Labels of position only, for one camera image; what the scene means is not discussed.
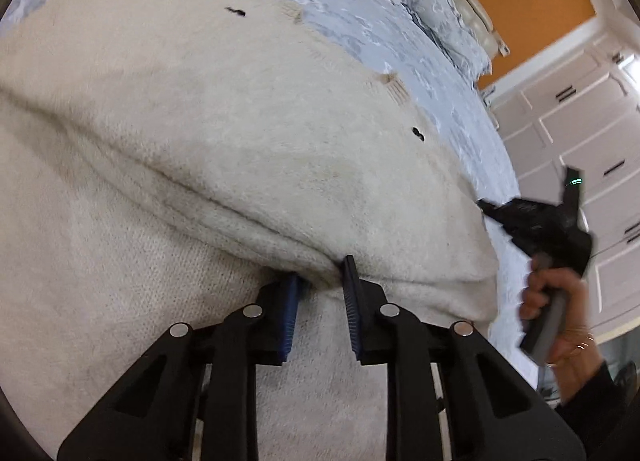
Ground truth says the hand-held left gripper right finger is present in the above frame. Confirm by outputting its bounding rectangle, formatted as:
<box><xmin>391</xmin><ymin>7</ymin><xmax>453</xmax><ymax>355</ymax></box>
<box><xmin>340</xmin><ymin>255</ymin><xmax>587</xmax><ymax>461</ymax></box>

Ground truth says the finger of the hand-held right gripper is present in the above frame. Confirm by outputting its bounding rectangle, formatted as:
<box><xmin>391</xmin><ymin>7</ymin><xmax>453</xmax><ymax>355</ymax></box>
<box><xmin>477</xmin><ymin>198</ymin><xmax>521</xmax><ymax>242</ymax></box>

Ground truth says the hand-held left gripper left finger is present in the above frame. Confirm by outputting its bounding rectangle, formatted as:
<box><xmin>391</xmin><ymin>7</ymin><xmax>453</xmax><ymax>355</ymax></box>
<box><xmin>56</xmin><ymin>274</ymin><xmax>307</xmax><ymax>461</ymax></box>

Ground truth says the cream knit sweater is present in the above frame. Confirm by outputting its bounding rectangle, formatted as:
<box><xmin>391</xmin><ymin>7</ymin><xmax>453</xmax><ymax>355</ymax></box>
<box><xmin>0</xmin><ymin>0</ymin><xmax>501</xmax><ymax>461</ymax></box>

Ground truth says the person's right forearm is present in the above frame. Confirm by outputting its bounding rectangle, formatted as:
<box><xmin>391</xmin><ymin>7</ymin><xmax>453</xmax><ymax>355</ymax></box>
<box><xmin>554</xmin><ymin>360</ymin><xmax>640</xmax><ymax>461</ymax></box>

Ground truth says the person's right hand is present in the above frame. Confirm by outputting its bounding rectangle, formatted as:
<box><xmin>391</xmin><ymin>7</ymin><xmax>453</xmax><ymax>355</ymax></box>
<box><xmin>518</xmin><ymin>256</ymin><xmax>599</xmax><ymax>404</ymax></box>

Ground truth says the grey patterned pillow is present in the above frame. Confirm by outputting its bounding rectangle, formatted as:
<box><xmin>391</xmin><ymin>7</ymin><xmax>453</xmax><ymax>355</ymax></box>
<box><xmin>397</xmin><ymin>0</ymin><xmax>493</xmax><ymax>89</ymax></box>

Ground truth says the grey patterned bed cover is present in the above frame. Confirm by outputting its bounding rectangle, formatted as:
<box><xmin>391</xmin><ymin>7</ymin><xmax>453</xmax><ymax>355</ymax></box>
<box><xmin>5</xmin><ymin>0</ymin><xmax>546</xmax><ymax>392</ymax></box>

